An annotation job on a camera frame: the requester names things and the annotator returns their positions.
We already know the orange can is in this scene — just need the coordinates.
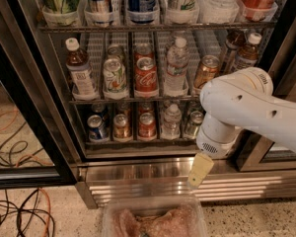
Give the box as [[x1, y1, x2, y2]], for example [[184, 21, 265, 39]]
[[113, 114, 132, 141], [116, 103, 131, 117]]

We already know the water bottle top shelf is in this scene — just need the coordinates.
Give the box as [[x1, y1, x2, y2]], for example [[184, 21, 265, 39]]
[[200, 0, 239, 24]]

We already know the blue can bottom front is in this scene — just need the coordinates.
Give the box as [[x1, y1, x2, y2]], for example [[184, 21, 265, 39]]
[[87, 115, 109, 142]]

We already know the glass fridge door left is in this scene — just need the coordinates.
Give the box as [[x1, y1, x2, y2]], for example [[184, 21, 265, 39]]
[[0, 0, 79, 189]]

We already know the tea bottle middle left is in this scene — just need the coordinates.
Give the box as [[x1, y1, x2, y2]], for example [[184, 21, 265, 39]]
[[65, 38, 97, 100]]

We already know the tea bottle middle right rear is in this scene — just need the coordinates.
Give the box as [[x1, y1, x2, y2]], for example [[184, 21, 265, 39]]
[[220, 30, 246, 74]]

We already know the clear plastic food container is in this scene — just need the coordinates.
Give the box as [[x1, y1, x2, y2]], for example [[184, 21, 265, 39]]
[[102, 196, 209, 237]]

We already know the red cola can front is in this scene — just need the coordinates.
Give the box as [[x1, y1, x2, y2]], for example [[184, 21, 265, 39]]
[[134, 57, 159, 98]]

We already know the orange can bottom rear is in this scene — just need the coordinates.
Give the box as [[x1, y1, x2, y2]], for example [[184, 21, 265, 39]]
[[116, 103, 131, 117]]

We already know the tea bottle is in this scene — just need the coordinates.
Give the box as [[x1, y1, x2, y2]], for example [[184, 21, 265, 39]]
[[65, 38, 97, 100], [220, 30, 246, 74], [230, 33, 261, 72]]

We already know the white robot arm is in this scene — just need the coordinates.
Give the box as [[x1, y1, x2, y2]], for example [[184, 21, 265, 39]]
[[187, 67, 296, 189]]

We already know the glass fridge door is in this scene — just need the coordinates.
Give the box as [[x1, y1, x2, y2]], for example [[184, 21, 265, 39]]
[[234, 0, 296, 172], [0, 0, 79, 189]]

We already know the green striped can top shelf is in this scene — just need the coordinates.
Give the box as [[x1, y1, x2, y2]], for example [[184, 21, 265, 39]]
[[42, 0, 80, 27]]

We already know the green soda can rear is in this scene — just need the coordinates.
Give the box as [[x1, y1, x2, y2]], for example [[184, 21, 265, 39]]
[[186, 101, 202, 115]]

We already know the green soda can front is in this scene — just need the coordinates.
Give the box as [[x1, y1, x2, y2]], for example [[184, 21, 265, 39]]
[[185, 111, 203, 138]]

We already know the blue energy drink can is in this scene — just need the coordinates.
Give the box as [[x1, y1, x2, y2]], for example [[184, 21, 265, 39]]
[[85, 0, 112, 27]]

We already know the orange floor cable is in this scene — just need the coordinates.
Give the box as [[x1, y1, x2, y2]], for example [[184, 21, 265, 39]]
[[37, 187, 52, 237]]

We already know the red can bottom rear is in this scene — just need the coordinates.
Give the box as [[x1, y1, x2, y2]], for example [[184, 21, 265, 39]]
[[138, 102, 155, 115]]

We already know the red can bottom front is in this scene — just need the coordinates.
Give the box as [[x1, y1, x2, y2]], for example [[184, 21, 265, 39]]
[[138, 113, 157, 141]]

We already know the orange can bottom front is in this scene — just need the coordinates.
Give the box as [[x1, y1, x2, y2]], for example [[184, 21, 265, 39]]
[[113, 114, 132, 141]]

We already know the green soda can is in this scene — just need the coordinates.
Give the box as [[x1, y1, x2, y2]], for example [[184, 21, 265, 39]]
[[185, 111, 203, 138], [186, 101, 202, 115]]

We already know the white floral can rear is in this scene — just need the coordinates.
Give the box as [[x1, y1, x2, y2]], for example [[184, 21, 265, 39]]
[[107, 44, 125, 61]]

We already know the red cola can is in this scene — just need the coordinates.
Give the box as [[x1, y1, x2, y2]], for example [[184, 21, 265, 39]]
[[134, 43, 154, 60], [134, 57, 159, 98]]

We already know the steel fridge base grille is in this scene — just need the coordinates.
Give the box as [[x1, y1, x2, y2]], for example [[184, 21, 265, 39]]
[[76, 157, 296, 208]]

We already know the blue can bottom rear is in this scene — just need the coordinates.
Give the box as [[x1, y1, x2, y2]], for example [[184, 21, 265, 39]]
[[91, 104, 110, 122]]

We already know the water bottle middle shelf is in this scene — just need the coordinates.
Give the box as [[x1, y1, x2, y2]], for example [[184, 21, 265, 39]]
[[164, 37, 189, 97]]

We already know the white floral can top shelf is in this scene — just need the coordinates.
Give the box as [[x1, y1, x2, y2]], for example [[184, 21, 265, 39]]
[[166, 0, 198, 24]]

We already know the red cola can rear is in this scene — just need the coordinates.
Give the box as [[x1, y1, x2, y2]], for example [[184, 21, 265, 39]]
[[134, 43, 154, 60]]

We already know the small water bottle bottom shelf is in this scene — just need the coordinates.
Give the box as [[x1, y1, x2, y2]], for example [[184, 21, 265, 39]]
[[161, 104, 182, 140]]

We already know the dark blue can top shelf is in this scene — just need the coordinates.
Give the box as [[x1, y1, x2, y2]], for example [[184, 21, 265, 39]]
[[127, 0, 157, 24]]

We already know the tea bottle middle right front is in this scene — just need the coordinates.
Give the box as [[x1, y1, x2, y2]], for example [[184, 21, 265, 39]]
[[230, 33, 261, 72]]

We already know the gold can middle shelf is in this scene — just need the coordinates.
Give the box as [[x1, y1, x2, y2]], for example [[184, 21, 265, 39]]
[[193, 55, 219, 94]]

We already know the glass fridge door right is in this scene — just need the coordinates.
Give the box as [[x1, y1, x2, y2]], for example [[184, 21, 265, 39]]
[[234, 0, 296, 172]]

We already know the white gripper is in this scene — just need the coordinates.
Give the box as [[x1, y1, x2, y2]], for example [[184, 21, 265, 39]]
[[187, 114, 242, 189]]

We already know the black floor cable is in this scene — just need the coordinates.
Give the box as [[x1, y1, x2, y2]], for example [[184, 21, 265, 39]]
[[0, 188, 55, 237]]

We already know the white floral can front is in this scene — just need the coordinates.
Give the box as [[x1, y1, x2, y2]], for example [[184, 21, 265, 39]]
[[103, 58, 127, 100]]

